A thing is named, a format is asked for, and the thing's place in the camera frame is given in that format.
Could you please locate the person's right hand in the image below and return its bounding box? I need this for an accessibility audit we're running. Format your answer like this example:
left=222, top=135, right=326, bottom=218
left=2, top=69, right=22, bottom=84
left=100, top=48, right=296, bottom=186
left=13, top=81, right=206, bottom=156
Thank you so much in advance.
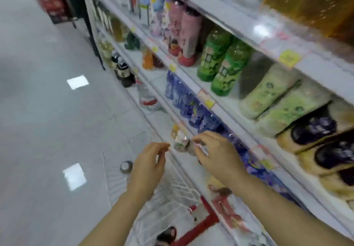
left=192, top=131, right=248, bottom=187

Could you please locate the person's left hand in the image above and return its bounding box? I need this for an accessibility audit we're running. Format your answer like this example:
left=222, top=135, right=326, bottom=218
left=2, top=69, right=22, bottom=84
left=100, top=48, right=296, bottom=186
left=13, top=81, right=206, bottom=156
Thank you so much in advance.
left=127, top=142, right=171, bottom=201

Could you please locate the red-handled white wire cart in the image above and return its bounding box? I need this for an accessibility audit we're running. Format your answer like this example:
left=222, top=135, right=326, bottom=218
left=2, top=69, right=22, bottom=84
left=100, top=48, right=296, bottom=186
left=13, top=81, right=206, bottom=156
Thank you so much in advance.
left=102, top=143, right=221, bottom=246

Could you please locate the store shelving unit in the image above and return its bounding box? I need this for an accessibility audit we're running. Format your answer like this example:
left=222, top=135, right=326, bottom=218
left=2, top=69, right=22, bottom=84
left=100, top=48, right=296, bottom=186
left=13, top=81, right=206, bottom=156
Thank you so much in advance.
left=79, top=0, right=354, bottom=246

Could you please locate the person's right forearm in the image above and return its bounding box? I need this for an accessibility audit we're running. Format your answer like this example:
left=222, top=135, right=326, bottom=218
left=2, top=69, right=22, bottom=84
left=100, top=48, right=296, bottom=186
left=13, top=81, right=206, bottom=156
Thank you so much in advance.
left=235, top=175, right=354, bottom=246

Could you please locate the person's left forearm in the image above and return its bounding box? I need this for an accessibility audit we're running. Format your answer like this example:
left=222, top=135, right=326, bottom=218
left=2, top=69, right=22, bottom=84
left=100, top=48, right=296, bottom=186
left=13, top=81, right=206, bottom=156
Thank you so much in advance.
left=79, top=190, right=155, bottom=246

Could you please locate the white green-label juice bottle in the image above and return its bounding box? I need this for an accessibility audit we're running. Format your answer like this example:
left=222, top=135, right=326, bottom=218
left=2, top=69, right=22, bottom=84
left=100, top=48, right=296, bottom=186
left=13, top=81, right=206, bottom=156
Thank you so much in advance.
left=174, top=128, right=190, bottom=152

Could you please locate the person's left black sandal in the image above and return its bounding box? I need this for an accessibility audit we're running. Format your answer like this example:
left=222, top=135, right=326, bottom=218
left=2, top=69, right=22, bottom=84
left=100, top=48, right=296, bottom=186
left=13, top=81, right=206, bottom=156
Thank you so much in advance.
left=156, top=226, right=177, bottom=246

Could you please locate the large water bottle red label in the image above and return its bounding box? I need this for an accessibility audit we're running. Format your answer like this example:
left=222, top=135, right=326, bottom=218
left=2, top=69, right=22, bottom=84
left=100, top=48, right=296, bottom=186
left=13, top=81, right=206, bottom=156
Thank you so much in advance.
left=137, top=78, right=161, bottom=111

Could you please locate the bright green drink bottle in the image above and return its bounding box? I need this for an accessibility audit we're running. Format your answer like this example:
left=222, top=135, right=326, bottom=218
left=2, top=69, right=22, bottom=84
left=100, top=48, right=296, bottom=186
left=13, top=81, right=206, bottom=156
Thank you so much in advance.
left=211, top=40, right=254, bottom=97
left=197, top=27, right=233, bottom=82

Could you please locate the yellow bottle dark label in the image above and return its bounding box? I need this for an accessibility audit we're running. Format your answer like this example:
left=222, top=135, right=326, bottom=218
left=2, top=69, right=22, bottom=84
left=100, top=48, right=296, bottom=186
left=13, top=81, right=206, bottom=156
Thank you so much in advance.
left=276, top=99, right=354, bottom=154
left=319, top=168, right=354, bottom=201
left=297, top=137, right=354, bottom=176

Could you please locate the dark drink bottle white cap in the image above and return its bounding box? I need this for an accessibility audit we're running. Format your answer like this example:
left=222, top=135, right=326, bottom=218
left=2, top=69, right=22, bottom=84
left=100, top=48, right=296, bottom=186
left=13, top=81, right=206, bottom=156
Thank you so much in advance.
left=116, top=56, right=136, bottom=88
left=111, top=50, right=120, bottom=78

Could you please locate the red white drink carton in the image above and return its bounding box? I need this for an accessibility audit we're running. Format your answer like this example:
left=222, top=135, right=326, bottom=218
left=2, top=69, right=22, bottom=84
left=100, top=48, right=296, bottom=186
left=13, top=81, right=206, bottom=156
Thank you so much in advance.
left=207, top=175, right=233, bottom=197
left=211, top=187, right=249, bottom=232

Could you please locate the row of blue drink bottles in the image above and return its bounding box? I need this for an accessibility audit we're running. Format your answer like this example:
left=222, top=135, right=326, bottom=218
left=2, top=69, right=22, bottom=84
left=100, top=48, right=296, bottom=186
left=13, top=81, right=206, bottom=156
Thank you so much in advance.
left=165, top=70, right=299, bottom=205

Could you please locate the row of assorted pale cartons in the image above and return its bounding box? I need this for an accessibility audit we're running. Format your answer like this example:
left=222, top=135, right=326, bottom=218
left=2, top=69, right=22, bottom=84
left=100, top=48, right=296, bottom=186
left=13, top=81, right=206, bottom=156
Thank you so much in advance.
left=101, top=0, right=172, bottom=38

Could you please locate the dark green upright panel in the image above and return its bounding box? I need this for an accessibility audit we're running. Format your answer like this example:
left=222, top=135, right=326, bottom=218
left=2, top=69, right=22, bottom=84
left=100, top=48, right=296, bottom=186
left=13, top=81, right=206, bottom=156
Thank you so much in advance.
left=55, top=0, right=105, bottom=70

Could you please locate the row of amber tea bottles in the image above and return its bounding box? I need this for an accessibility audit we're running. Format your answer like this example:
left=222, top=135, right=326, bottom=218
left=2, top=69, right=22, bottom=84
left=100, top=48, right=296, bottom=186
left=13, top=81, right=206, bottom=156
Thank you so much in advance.
left=263, top=0, right=354, bottom=43

